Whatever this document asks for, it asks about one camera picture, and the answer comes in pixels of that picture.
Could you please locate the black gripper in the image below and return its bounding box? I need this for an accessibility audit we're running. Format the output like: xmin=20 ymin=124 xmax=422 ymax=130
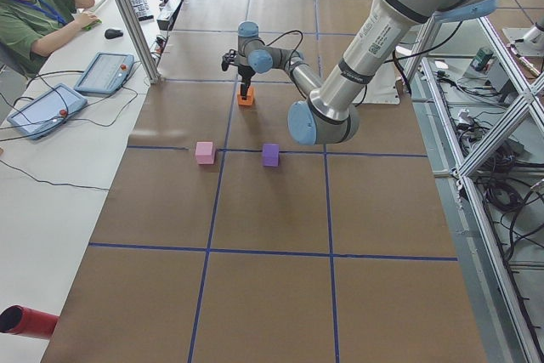
xmin=237 ymin=65 xmax=255 ymax=100

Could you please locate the orange foam block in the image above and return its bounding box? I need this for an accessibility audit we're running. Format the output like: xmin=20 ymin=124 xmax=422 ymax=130
xmin=236 ymin=85 xmax=254 ymax=106

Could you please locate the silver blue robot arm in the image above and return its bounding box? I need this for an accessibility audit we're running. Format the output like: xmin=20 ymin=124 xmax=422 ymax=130
xmin=221 ymin=0 xmax=498 ymax=145

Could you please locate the purple foam block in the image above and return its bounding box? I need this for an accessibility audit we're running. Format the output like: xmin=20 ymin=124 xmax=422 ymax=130
xmin=262 ymin=143 xmax=280 ymax=167

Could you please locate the pink foam block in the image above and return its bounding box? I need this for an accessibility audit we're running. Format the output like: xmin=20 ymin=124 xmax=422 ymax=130
xmin=195 ymin=141 xmax=216 ymax=165

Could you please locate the black keyboard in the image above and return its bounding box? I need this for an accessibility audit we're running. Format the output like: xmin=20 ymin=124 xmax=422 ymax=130
xmin=129 ymin=0 xmax=154 ymax=21

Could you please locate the far blue teach pendant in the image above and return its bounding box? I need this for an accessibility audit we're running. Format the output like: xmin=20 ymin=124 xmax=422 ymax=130
xmin=74 ymin=52 xmax=135 ymax=95

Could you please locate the blue teach pendant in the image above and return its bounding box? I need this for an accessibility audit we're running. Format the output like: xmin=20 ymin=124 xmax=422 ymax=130
xmin=74 ymin=52 xmax=135 ymax=95
xmin=7 ymin=83 xmax=88 ymax=139

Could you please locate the black computer mouse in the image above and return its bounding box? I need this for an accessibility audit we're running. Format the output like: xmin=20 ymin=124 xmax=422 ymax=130
xmin=104 ymin=28 xmax=123 ymax=40

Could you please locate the brown paper table cover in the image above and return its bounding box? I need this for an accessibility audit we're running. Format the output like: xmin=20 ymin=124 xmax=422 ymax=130
xmin=43 ymin=0 xmax=487 ymax=362

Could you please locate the near blue teach pendant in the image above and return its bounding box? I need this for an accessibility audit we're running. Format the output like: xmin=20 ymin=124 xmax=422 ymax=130
xmin=7 ymin=83 xmax=88 ymax=139

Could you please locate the person in green shirt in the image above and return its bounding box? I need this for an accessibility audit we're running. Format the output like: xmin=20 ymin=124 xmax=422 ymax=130
xmin=1 ymin=0 xmax=100 ymax=77

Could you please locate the red cylinder tube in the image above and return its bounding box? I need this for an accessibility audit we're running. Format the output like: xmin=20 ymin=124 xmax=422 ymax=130
xmin=1 ymin=305 xmax=59 ymax=340

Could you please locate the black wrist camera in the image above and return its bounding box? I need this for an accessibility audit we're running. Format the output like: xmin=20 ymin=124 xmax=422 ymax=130
xmin=221 ymin=49 xmax=239 ymax=71

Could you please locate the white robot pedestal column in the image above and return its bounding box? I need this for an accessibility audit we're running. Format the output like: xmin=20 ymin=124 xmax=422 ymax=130
xmin=321 ymin=0 xmax=432 ymax=105

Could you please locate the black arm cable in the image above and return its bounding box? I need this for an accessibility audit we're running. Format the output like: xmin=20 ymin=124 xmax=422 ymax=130
xmin=265 ymin=18 xmax=464 ymax=83

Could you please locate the aluminium frame post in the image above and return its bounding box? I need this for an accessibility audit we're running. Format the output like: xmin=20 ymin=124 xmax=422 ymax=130
xmin=115 ymin=0 xmax=161 ymax=84

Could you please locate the aluminium side frame rail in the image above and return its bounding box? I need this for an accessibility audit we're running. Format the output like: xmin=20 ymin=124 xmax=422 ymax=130
xmin=408 ymin=8 xmax=543 ymax=362

